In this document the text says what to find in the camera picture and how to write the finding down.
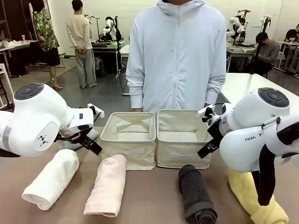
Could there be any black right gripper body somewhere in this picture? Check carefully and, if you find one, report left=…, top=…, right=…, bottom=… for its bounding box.
left=206, top=114, right=225, bottom=147

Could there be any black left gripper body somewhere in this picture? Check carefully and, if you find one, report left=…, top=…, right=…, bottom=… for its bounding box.
left=57, top=125, right=94, bottom=147

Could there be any dark grey towel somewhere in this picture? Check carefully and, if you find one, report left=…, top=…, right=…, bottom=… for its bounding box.
left=178, top=164, right=218, bottom=224

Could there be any white towel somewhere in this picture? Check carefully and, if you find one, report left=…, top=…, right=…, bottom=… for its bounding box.
left=21, top=149, right=80, bottom=210

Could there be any yellow towel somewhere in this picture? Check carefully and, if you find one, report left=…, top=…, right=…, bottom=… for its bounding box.
left=228, top=169, right=290, bottom=224

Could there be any pink folded towel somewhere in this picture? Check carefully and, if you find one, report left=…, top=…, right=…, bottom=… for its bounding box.
left=83, top=154, right=128, bottom=217

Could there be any person in white hoodie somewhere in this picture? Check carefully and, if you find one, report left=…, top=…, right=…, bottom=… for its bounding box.
left=125, top=0, right=227, bottom=115

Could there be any green top desk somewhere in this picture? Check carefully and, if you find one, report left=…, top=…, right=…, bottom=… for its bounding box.
left=90, top=41, right=128, bottom=75

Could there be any seated person in grey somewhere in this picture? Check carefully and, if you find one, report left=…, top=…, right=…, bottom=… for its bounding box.
left=249, top=32, right=281, bottom=73

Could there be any person in beige top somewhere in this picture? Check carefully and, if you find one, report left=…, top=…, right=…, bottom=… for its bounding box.
left=66, top=0, right=98, bottom=89

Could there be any person in floral top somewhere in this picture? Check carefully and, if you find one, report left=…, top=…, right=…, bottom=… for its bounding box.
left=32, top=0, right=64, bottom=91

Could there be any white side desk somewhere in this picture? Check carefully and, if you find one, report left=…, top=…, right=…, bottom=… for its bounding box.
left=0, top=40, right=38, bottom=75

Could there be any background white robot black stand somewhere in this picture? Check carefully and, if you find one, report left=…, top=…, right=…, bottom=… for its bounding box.
left=100, top=16, right=122, bottom=43

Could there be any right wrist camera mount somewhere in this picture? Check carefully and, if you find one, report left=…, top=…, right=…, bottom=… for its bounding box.
left=197, top=104, right=217, bottom=126

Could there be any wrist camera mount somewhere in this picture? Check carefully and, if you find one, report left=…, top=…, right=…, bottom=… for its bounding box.
left=197, top=104, right=217, bottom=126
left=87, top=104, right=105, bottom=120

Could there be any beige fabric box straight handle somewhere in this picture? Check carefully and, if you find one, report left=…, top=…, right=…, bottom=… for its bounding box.
left=155, top=109, right=213, bottom=170

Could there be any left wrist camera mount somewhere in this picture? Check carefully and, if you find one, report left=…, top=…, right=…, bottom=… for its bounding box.
left=87, top=104, right=105, bottom=120

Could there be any beige fabric box wavy handle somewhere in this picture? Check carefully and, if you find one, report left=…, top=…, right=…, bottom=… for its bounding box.
left=100, top=112, right=157, bottom=171

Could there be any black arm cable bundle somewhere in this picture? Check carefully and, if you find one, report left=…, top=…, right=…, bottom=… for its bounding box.
left=256, top=116, right=299, bottom=206

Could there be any background white robot red frame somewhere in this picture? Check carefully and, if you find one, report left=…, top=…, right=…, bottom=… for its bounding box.
left=225, top=9, right=249, bottom=46

